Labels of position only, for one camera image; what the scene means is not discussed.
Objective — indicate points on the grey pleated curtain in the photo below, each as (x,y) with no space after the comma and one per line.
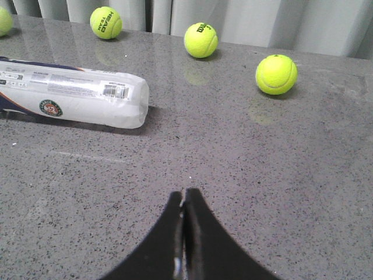
(340,28)

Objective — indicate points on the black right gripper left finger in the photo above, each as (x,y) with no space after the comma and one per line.
(159,255)

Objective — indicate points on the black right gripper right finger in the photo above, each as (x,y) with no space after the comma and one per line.
(211,253)

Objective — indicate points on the white plastic tennis ball can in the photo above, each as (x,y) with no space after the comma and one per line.
(114,99)

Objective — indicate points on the Roland Garros tennis ball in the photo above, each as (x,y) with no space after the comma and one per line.
(6,22)

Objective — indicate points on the plain yellow tennis ball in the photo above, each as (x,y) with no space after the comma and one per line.
(276,74)

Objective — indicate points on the Head Team tennis ball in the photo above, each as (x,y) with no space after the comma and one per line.
(106,23)

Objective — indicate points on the Wilson tennis ball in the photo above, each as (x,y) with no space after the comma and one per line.
(200,40)

